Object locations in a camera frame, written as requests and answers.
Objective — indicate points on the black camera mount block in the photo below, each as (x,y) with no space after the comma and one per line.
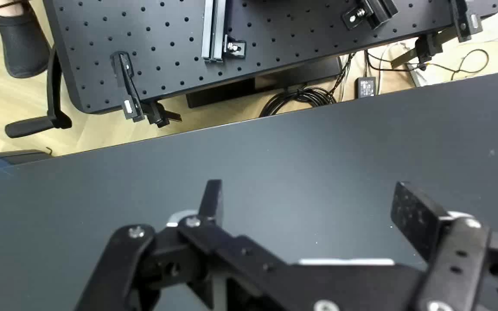
(370,13)

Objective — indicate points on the long black table clamp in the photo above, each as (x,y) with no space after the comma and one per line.
(128,87)

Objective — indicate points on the black perforated breadboard table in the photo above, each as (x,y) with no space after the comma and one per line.
(145,46)

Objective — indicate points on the small black power adapter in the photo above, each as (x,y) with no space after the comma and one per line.
(367,87)

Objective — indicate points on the black clamp under table edge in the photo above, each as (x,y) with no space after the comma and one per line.
(427,49)

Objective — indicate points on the small black corner bracket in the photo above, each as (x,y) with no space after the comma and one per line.
(234,48)

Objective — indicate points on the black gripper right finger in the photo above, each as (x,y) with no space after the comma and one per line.
(453,260)

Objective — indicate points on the black shoe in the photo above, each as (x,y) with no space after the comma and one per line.
(21,46)

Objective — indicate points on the black clamp with label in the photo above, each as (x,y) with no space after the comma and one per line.
(465,20)

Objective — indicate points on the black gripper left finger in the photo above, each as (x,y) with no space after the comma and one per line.
(234,253)

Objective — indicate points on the aluminium extrusion rail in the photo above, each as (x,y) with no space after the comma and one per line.
(213,29)

